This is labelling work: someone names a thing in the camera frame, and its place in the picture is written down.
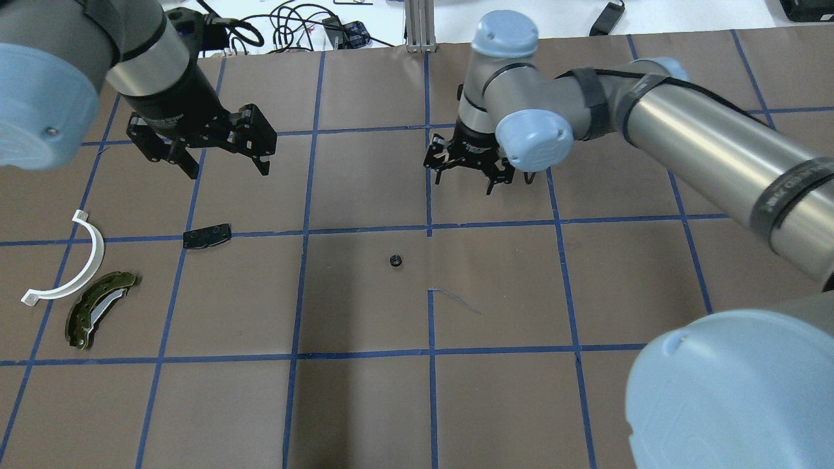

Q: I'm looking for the black brake pad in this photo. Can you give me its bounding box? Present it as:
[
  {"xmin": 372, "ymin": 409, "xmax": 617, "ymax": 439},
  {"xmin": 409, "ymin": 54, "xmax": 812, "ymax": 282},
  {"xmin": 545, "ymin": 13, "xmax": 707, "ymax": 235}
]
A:
[{"xmin": 182, "ymin": 223, "xmax": 233, "ymax": 250}]

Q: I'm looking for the black power adapter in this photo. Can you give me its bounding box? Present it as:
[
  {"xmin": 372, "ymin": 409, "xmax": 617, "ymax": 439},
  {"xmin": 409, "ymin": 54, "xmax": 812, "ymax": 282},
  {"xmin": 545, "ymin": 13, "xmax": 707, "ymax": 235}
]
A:
[{"xmin": 588, "ymin": 1, "xmax": 626, "ymax": 36}]

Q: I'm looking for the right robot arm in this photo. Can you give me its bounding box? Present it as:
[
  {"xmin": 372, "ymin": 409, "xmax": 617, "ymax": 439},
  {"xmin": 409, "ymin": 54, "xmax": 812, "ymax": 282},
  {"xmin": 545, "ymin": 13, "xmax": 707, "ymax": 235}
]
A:
[{"xmin": 425, "ymin": 135, "xmax": 832, "ymax": 468}]

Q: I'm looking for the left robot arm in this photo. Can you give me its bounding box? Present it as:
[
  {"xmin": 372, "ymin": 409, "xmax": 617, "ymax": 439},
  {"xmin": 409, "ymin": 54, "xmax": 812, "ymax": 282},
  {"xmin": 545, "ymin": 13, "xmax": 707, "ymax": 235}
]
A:
[{"xmin": 1, "ymin": 1, "xmax": 277, "ymax": 179}]

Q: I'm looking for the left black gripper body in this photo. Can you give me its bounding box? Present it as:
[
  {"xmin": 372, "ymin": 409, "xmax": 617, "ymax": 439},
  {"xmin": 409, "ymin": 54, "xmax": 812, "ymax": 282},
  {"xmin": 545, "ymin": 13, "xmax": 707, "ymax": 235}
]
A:
[{"xmin": 122, "ymin": 59, "xmax": 229, "ymax": 150}]

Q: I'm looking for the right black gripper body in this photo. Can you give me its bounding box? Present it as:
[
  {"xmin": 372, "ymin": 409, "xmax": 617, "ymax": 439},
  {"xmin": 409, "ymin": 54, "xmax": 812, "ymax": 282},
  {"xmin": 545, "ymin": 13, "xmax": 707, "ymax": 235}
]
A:
[{"xmin": 446, "ymin": 119, "xmax": 498, "ymax": 171}]

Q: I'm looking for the green brake shoe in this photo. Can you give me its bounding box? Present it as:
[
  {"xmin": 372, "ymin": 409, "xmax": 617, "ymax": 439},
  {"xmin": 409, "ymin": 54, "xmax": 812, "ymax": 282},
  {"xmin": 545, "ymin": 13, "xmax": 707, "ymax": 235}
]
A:
[{"xmin": 65, "ymin": 271, "xmax": 138, "ymax": 350}]

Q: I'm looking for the white curved plastic bracket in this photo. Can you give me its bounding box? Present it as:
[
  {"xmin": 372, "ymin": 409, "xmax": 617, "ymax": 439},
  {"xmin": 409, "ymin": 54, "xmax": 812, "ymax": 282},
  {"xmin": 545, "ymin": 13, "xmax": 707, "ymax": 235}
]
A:
[{"xmin": 20, "ymin": 210, "xmax": 105, "ymax": 307}]

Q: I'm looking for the black cable bundle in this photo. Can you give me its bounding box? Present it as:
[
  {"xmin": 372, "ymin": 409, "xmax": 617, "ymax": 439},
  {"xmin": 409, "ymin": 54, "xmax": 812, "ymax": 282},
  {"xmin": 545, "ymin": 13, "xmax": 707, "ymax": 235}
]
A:
[{"xmin": 202, "ymin": 2, "xmax": 398, "ymax": 59}]

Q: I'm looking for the aluminium frame post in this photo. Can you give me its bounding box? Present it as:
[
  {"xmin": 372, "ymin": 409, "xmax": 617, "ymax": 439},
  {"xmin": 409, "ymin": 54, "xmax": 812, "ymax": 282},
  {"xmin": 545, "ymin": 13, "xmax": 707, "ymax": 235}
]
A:
[{"xmin": 404, "ymin": 0, "xmax": 437, "ymax": 53}]

